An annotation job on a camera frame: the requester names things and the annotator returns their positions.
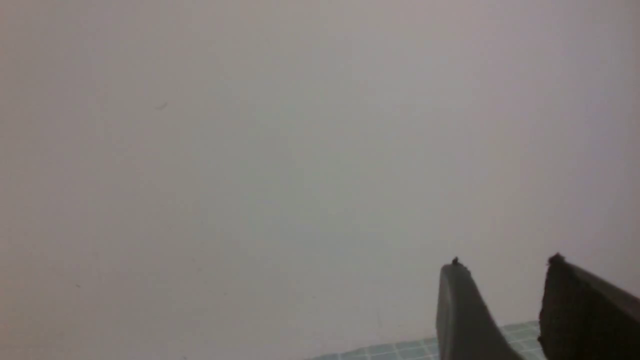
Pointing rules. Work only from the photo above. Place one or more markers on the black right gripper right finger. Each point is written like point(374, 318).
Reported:
point(584, 317)

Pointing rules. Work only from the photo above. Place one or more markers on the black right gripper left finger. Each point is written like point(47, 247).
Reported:
point(465, 329)

